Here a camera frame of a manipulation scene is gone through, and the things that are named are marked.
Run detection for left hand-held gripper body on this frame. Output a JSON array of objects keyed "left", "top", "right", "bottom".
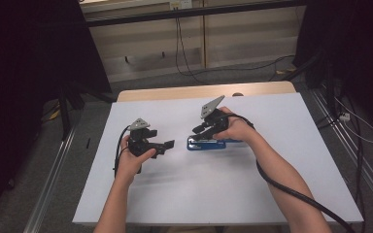
[{"left": 127, "top": 117, "right": 159, "bottom": 158}]

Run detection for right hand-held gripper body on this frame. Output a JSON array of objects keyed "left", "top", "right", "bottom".
[{"left": 200, "top": 94, "right": 231, "bottom": 139}]

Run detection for blue stapler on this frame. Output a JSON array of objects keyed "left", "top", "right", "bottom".
[{"left": 186, "top": 135, "right": 245, "bottom": 151}]

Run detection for person's right hand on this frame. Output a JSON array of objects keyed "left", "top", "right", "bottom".
[{"left": 212, "top": 106, "right": 257, "bottom": 146}]

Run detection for person's left hand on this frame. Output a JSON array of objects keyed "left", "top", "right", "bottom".
[{"left": 115, "top": 134, "right": 157, "bottom": 188}]

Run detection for wooden table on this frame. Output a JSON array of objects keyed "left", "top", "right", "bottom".
[{"left": 117, "top": 81, "right": 297, "bottom": 103}]

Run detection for white table board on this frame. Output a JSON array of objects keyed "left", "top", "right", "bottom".
[{"left": 72, "top": 92, "right": 364, "bottom": 226}]

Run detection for black horizontal bar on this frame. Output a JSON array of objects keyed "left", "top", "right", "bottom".
[{"left": 85, "top": 0, "right": 307, "bottom": 28}]

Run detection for black curtain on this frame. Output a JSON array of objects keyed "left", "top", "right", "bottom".
[
  {"left": 290, "top": 0, "right": 373, "bottom": 137},
  {"left": 0, "top": 0, "right": 113, "bottom": 227}
]

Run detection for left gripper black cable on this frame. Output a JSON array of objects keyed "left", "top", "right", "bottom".
[{"left": 113, "top": 125, "right": 131, "bottom": 179}]

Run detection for black hanging cables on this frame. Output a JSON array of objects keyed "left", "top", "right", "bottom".
[{"left": 173, "top": 8, "right": 296, "bottom": 85}]

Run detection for aluminium floor rail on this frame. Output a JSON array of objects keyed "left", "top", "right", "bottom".
[
  {"left": 22, "top": 127, "right": 76, "bottom": 233},
  {"left": 310, "top": 86, "right": 373, "bottom": 213}
]

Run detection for white wall socket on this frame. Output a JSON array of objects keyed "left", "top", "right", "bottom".
[{"left": 169, "top": 0, "right": 193, "bottom": 10}]

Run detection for white cable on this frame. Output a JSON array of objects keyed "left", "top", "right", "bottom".
[{"left": 333, "top": 96, "right": 373, "bottom": 145}]

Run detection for black floor cable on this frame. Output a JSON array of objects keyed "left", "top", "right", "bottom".
[{"left": 315, "top": 93, "right": 369, "bottom": 233}]

